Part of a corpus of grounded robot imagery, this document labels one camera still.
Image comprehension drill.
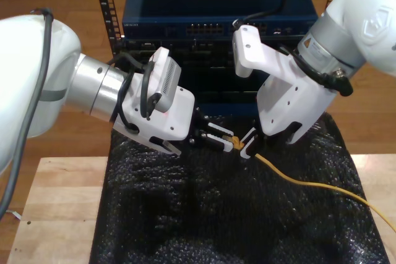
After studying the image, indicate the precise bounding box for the blue metal base plate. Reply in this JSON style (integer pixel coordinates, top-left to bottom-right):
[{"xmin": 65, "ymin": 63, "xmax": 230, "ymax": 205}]
[{"xmin": 196, "ymin": 103, "xmax": 259, "ymax": 116}]

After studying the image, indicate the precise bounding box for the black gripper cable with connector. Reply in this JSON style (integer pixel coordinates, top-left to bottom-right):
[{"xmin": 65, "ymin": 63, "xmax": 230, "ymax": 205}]
[{"xmin": 278, "ymin": 46, "xmax": 354, "ymax": 97}]

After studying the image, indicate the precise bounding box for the dark grey camera cable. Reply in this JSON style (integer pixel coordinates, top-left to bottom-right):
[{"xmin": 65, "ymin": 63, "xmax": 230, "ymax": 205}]
[{"xmin": 0, "ymin": 7, "xmax": 55, "ymax": 220}]

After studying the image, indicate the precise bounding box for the grey flat strip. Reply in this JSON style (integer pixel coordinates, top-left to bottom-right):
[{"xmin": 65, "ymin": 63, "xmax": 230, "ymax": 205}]
[{"xmin": 0, "ymin": 209, "xmax": 23, "ymax": 221}]

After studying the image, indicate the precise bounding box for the yellow network cable clear plug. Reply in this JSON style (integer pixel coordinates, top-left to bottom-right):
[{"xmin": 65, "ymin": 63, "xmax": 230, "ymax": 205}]
[{"xmin": 222, "ymin": 135, "xmax": 396, "ymax": 234}]

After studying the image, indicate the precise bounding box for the black textured mat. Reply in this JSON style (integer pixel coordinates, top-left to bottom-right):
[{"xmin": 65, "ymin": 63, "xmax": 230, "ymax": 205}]
[{"xmin": 89, "ymin": 112, "xmax": 389, "ymax": 264}]

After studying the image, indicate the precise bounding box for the black rack server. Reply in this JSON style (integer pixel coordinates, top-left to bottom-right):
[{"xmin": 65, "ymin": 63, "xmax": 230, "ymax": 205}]
[{"xmin": 113, "ymin": 38, "xmax": 298, "ymax": 70}]

